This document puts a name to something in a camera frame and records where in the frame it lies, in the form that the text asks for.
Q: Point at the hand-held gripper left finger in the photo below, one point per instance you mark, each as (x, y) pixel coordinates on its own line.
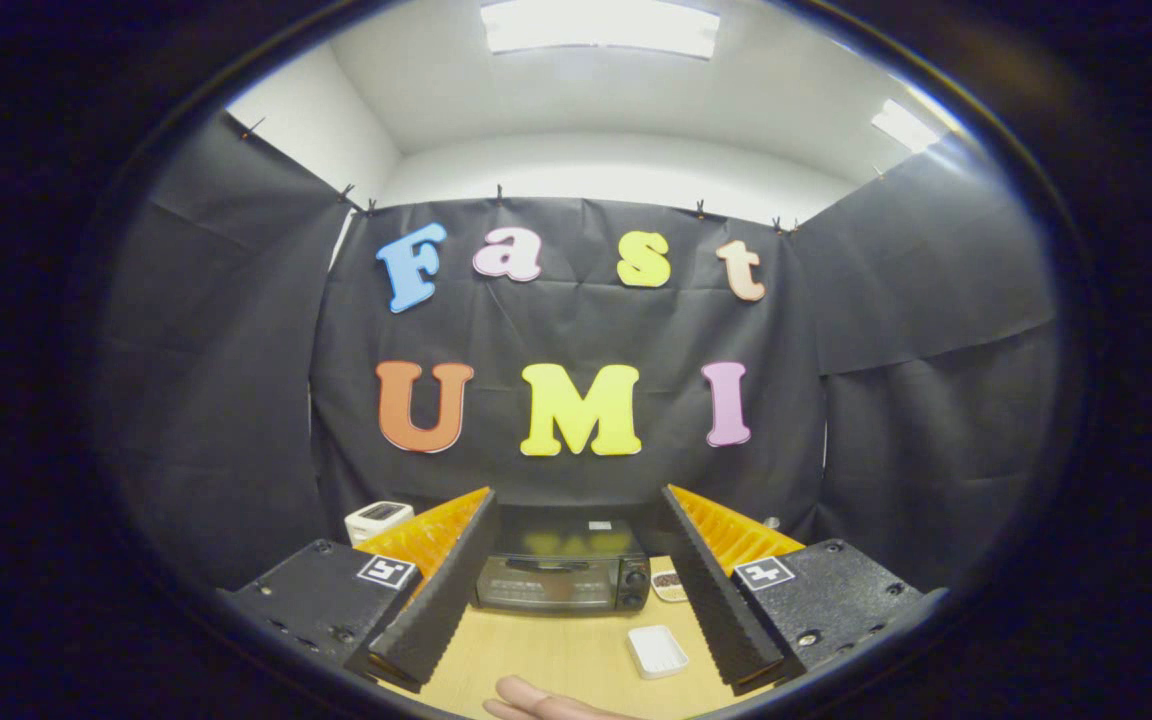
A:
(441, 600)

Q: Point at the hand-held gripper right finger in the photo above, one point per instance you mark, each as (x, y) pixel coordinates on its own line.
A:
(721, 600)

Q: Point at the black toaster oven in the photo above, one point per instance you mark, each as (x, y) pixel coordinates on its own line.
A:
(561, 585)

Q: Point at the white bread toaster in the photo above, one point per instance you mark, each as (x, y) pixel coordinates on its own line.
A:
(378, 522)

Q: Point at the white divided dish with beans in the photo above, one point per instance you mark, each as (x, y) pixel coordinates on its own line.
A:
(668, 585)

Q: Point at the white rectangular tray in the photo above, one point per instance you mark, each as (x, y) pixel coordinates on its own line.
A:
(658, 652)

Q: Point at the black backdrop cloth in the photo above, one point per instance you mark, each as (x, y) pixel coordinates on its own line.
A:
(576, 330)

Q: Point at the small ceiling light panel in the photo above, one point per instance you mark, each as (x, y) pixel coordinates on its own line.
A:
(904, 125)

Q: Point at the large ceiling light panel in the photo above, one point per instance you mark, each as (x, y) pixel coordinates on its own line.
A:
(596, 25)

